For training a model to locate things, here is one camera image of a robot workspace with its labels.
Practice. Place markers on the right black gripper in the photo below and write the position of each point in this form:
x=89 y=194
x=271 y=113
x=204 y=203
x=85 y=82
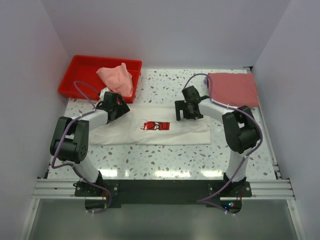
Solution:
x=180 y=105

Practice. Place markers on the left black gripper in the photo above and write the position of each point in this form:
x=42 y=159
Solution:
x=122 y=109

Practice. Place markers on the white graphic t-shirt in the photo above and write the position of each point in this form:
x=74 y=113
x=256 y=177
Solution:
x=152 y=124

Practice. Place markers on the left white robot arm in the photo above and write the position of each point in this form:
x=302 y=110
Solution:
x=70 y=141

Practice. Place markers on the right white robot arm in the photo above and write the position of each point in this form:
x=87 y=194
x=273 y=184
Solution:
x=242 y=133

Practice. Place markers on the light pink t-shirt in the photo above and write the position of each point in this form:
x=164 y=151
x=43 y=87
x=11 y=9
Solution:
x=117 y=79

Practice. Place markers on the folded purple t-shirt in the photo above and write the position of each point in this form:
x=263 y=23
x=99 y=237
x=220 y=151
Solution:
x=206 y=82

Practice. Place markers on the red plastic bin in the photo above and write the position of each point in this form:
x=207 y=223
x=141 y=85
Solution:
x=84 y=68

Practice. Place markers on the folded dusty red t-shirt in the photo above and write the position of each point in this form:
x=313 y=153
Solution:
x=233 y=89

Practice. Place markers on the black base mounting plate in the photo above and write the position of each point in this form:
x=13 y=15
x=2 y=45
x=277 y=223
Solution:
x=116 y=193

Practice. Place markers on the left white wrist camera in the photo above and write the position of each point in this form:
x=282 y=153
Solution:
x=102 y=93

